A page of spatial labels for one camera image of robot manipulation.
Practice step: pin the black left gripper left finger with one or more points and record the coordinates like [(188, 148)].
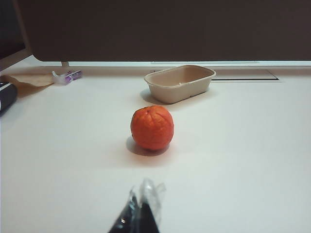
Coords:
[(126, 216)]

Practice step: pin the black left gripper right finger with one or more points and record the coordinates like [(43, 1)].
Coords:
[(150, 213)]

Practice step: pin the beige paper lunchbox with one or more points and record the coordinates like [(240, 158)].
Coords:
[(179, 85)]

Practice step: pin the small purple white box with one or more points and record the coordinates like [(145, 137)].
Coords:
[(73, 75)]

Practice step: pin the clear white plastic wrapper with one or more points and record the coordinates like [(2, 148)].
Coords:
[(58, 78)]

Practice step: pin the brown paper sheet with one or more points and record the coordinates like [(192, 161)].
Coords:
[(29, 82)]

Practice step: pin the black cylindrical object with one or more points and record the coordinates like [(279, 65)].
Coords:
[(6, 97)]

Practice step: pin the grey desk divider panel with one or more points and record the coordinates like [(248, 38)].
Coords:
[(155, 29)]

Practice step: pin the white divider support bracket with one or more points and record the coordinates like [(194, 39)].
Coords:
[(64, 64)]

